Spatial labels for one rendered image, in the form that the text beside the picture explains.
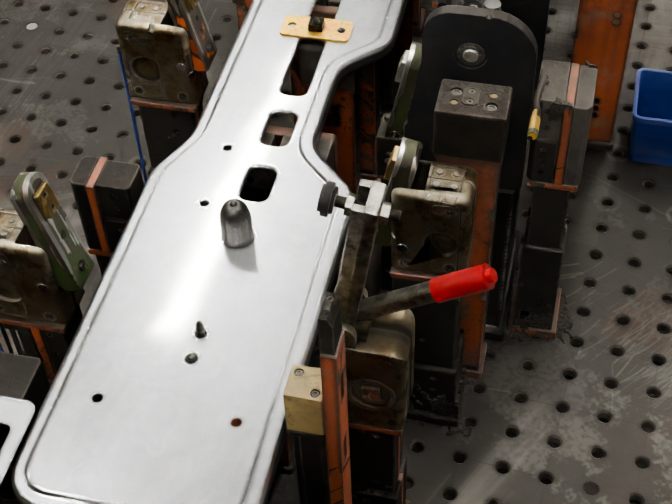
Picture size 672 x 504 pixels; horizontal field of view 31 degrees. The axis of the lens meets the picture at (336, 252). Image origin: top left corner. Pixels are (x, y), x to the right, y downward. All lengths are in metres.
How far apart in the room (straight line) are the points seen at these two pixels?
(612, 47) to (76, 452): 0.91
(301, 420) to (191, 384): 0.12
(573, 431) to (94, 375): 0.59
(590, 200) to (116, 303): 0.75
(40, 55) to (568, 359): 0.97
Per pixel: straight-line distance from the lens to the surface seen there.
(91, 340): 1.14
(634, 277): 1.59
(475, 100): 1.16
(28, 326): 1.27
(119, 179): 1.30
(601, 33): 1.62
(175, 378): 1.10
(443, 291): 0.98
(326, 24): 1.45
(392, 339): 1.05
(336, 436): 0.99
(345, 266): 0.97
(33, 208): 1.13
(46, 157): 1.78
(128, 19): 1.42
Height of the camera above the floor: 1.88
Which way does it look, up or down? 48 degrees down
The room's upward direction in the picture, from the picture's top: 3 degrees counter-clockwise
